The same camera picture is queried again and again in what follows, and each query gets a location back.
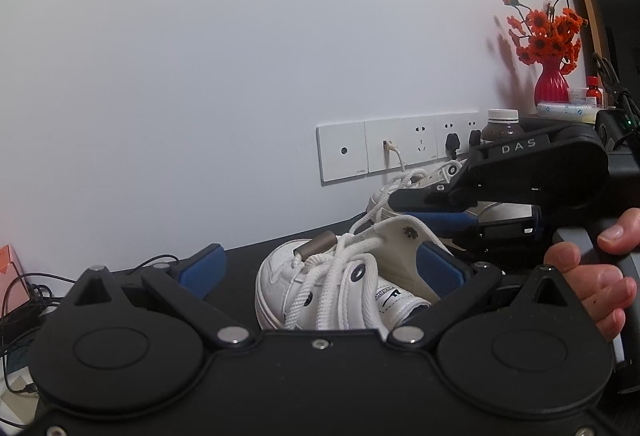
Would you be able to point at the white sneaker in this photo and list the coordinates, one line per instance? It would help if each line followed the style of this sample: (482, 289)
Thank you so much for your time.
(385, 206)
(275, 286)

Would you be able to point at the white shoelace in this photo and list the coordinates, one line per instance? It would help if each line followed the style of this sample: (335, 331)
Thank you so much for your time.
(345, 281)
(400, 178)

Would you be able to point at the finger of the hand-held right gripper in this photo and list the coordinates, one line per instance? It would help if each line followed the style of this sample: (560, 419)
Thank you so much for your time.
(455, 222)
(425, 201)

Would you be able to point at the brown supplement jar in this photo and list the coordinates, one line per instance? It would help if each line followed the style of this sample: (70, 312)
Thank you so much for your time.
(502, 129)

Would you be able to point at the grey metal lace tag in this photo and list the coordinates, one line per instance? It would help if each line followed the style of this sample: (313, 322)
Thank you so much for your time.
(315, 246)

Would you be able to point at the person's right hand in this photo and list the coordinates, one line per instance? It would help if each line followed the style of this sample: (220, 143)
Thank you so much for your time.
(605, 296)

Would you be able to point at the small brown red-capped bottle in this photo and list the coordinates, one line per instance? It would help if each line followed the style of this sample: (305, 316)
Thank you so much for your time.
(594, 94)

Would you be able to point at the pink cardboard box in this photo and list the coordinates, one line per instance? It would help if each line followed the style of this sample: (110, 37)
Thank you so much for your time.
(12, 276)

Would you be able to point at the white data jack wall plate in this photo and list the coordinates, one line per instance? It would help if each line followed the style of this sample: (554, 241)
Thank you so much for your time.
(380, 136)

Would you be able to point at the red vase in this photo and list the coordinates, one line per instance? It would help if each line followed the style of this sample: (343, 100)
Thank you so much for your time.
(550, 84)

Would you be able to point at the black power plug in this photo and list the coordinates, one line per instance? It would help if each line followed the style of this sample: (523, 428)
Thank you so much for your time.
(452, 144)
(475, 139)

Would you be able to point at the wrapped paper cup stack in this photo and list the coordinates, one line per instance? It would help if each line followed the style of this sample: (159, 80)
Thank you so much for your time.
(565, 110)

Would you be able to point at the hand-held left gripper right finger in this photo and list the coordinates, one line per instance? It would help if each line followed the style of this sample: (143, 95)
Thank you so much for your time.
(440, 268)

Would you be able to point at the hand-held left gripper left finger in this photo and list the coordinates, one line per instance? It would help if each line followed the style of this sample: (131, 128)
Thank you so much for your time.
(200, 271)

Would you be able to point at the white blank wall plate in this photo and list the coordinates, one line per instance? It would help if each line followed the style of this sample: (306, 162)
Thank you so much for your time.
(342, 166)

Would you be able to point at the white power socket plate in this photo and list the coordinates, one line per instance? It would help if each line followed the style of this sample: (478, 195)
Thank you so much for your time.
(422, 131)
(462, 121)

